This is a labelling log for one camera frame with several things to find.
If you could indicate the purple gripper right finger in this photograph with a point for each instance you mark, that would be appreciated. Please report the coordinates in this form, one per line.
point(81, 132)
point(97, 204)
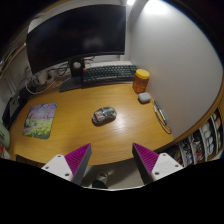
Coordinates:
point(153, 166)

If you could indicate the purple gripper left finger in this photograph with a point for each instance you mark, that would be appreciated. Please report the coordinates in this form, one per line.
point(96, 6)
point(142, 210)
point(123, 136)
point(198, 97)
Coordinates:
point(72, 166)

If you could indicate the grey computer mouse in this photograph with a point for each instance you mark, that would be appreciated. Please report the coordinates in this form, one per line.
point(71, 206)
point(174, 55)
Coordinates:
point(103, 115)

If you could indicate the floral mouse pad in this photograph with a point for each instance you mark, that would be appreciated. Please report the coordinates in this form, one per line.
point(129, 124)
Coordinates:
point(39, 121)

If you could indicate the black computer monitor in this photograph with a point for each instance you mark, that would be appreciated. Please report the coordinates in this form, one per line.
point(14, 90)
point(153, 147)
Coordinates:
point(80, 32)

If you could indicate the shoe on floor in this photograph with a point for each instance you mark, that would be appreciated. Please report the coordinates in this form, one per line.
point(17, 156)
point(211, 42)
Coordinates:
point(100, 180)

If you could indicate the white earbuds case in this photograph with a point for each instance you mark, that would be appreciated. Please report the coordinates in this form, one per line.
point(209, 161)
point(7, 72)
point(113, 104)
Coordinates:
point(144, 97)

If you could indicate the shelf with items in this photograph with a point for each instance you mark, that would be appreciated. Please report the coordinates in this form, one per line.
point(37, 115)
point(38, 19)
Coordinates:
point(203, 145)

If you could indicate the orange jar yellow lid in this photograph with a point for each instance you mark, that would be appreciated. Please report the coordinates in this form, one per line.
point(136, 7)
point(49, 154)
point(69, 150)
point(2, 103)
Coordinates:
point(140, 80)

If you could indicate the black box on left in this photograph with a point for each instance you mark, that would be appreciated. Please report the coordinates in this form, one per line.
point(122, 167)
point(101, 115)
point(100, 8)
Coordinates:
point(14, 106)

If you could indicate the dark mechanical keyboard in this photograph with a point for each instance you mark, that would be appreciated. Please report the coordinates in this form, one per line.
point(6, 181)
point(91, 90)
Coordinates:
point(109, 73)

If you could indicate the black monitor stand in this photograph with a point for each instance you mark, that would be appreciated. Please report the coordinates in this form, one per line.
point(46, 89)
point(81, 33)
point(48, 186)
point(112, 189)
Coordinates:
point(75, 79)

